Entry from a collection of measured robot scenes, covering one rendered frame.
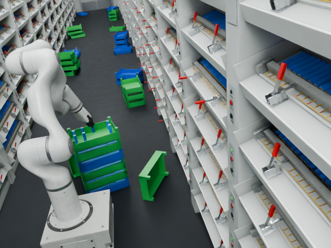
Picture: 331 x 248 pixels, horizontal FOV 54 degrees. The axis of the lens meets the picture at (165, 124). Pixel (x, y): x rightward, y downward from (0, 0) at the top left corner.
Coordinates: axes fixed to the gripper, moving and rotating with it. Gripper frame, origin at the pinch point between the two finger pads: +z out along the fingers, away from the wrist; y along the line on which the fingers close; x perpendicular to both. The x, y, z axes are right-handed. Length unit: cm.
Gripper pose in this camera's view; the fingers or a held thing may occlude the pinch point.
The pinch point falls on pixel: (89, 123)
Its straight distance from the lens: 206.8
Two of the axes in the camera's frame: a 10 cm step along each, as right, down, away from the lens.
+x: 4.9, -7.7, 4.1
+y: 8.0, 2.1, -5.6
